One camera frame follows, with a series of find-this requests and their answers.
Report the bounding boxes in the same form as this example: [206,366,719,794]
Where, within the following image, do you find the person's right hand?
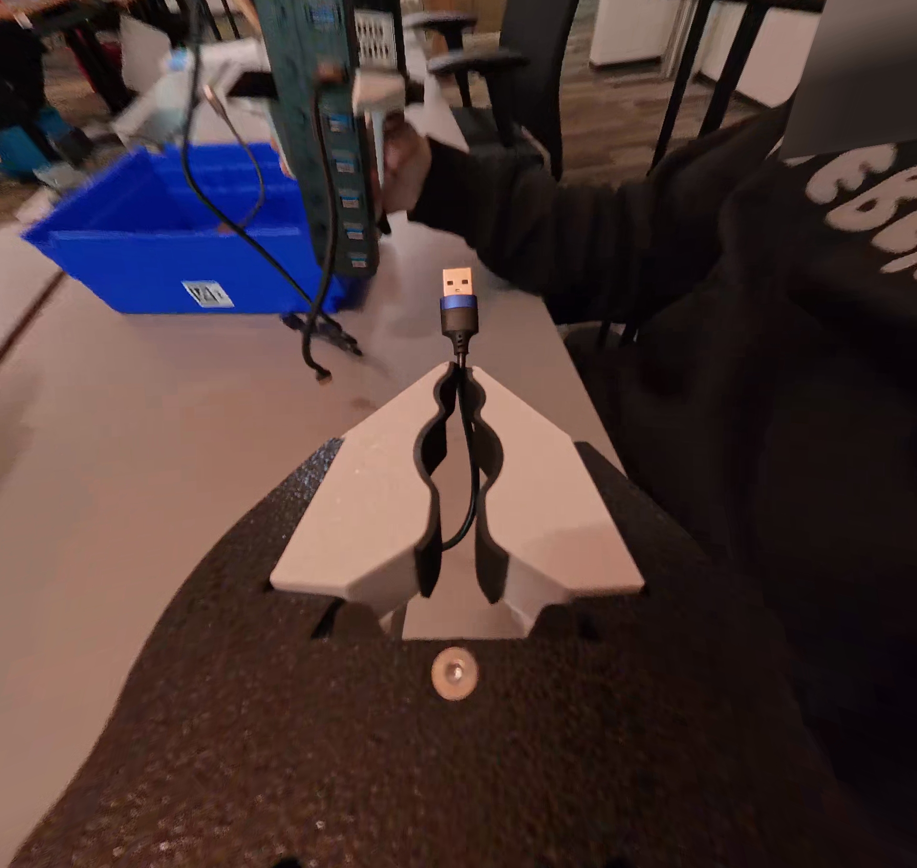
[380,123,434,215]

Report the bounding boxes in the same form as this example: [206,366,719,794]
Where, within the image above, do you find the thin black cable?
[203,83,267,233]

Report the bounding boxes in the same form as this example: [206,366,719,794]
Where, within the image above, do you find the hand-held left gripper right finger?
[466,364,646,638]

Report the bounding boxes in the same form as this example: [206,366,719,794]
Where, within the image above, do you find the white cabinet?
[589,0,682,70]

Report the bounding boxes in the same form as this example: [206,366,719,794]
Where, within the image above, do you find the thick black hub cable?
[179,0,366,360]

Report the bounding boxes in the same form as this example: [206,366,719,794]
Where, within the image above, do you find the black USB hub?
[244,0,382,280]

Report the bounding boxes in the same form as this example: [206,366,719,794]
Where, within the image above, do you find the blue plastic bin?
[21,143,366,316]

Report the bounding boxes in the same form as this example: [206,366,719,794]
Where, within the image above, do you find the black USB cable blue ring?
[438,268,482,554]

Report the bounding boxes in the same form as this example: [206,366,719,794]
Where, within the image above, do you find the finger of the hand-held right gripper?
[352,67,409,118]
[364,112,391,190]

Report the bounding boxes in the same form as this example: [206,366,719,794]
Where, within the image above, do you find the black office chair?
[405,0,596,174]

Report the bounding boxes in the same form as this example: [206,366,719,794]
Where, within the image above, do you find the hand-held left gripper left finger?
[270,364,459,638]

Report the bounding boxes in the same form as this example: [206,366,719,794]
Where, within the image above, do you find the white basket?
[353,10,399,61]

